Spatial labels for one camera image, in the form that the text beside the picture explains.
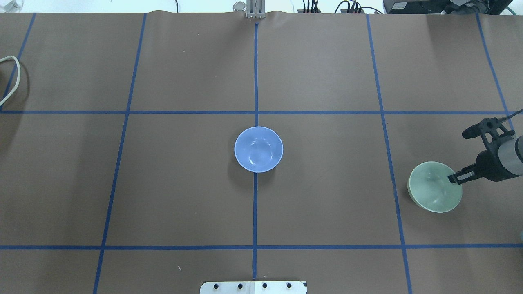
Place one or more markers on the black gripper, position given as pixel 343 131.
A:
pixel 488 164

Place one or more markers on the green bowl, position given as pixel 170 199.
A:
pixel 429 187

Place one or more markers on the blue bowl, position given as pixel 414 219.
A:
pixel 258 149

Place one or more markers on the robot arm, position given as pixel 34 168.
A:
pixel 501 160

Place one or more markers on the orange black usb hub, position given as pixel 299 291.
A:
pixel 309 7

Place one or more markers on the white pedestal column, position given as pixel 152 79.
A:
pixel 254 287

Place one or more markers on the aluminium frame post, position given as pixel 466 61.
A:
pixel 255 9

